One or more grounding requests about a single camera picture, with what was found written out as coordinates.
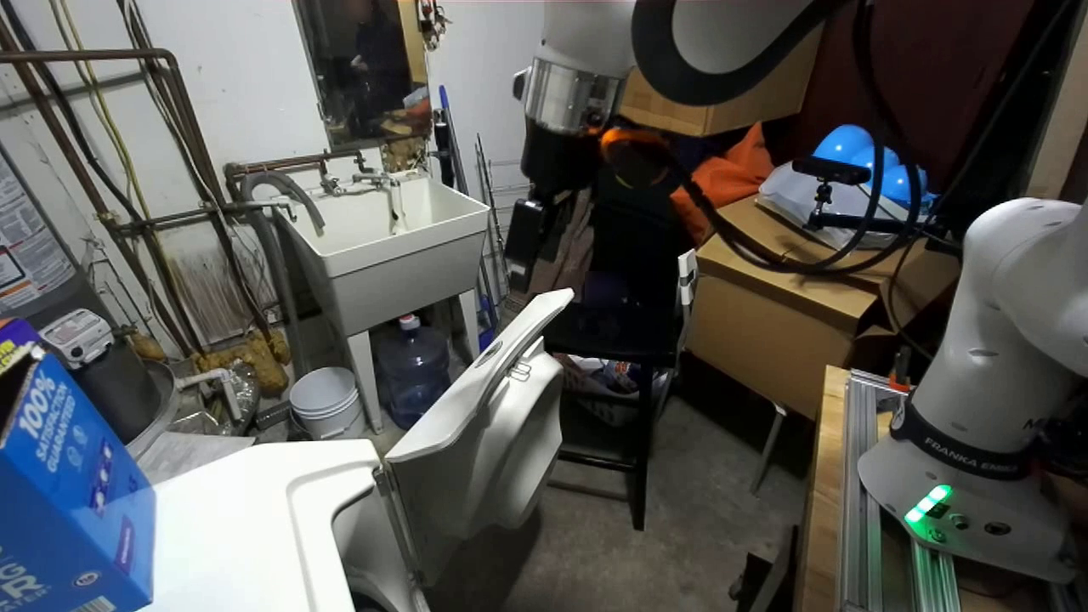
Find chrome sink faucet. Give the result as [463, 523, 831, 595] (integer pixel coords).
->
[317, 147, 408, 236]

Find blue cardboard detergent box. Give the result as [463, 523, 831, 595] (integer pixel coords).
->
[0, 317, 161, 612]

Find dark metal wall pipes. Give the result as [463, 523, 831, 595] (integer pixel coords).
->
[0, 0, 269, 359]

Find black stool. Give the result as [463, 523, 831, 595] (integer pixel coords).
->
[540, 296, 688, 535]

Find white washer door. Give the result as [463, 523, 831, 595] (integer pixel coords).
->
[371, 286, 577, 612]

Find orange cloth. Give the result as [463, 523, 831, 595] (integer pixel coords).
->
[667, 120, 779, 246]

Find grey curved spout pipe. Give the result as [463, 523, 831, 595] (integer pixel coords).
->
[221, 161, 333, 241]

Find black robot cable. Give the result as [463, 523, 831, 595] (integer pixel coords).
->
[677, 0, 924, 279]

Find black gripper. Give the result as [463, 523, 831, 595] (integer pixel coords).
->
[502, 117, 604, 268]

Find blue water jug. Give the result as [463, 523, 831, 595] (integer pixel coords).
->
[374, 314, 457, 431]

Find blue hard hat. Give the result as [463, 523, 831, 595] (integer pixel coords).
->
[805, 120, 942, 217]

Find white plastic bucket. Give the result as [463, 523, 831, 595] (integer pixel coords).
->
[281, 363, 374, 441]

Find dark wall mirror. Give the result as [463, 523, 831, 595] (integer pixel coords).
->
[290, 0, 434, 147]

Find closed brown cardboard box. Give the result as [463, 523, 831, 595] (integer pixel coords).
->
[613, 26, 831, 144]

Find black camera on stand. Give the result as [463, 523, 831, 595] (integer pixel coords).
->
[790, 154, 878, 236]

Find dark wall ornament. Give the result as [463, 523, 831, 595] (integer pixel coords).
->
[410, 0, 452, 50]

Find open brown cardboard box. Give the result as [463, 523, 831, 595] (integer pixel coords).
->
[684, 193, 965, 425]

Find metal furniture leg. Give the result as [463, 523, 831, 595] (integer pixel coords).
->
[749, 401, 791, 496]

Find white utility sink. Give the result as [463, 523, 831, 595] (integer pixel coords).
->
[272, 166, 493, 435]

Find white plastic sheet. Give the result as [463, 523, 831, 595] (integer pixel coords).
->
[754, 155, 944, 255]

